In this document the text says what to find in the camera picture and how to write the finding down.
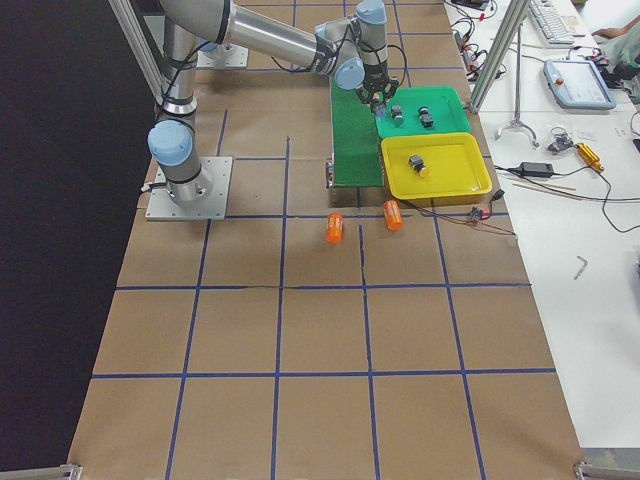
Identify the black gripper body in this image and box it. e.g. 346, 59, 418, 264
355, 75, 399, 106

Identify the green push button switch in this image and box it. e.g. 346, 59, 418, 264
390, 105, 404, 127

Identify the orange 4680 cylinder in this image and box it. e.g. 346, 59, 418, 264
383, 200, 404, 231
325, 213, 344, 244

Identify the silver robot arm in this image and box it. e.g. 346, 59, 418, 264
148, 1, 399, 203

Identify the green conveyor belt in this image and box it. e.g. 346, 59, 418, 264
329, 79, 384, 188

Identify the green plastic tray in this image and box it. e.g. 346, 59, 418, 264
375, 86, 471, 139

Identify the yellow plastic tray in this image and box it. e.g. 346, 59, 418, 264
381, 132, 492, 200

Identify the black power adapter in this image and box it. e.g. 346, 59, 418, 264
519, 162, 555, 178

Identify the white keyboard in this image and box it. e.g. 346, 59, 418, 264
528, 0, 575, 48

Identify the blue teach pendant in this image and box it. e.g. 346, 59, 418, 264
543, 60, 616, 110

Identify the gold resistor block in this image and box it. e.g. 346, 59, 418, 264
576, 143, 604, 173

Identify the metal allen key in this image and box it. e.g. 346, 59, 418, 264
574, 255, 588, 280

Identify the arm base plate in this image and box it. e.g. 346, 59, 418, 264
145, 157, 233, 221
196, 44, 249, 71

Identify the aluminium frame post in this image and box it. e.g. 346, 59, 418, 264
469, 0, 529, 113

